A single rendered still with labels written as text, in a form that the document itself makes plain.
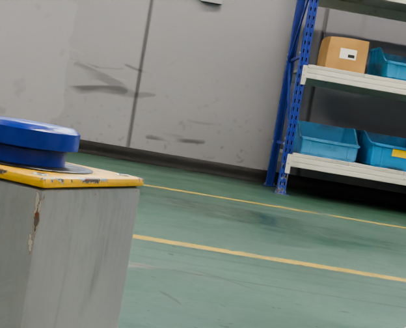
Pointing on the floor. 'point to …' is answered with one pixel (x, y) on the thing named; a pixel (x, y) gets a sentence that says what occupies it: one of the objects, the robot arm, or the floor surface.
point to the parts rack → (320, 77)
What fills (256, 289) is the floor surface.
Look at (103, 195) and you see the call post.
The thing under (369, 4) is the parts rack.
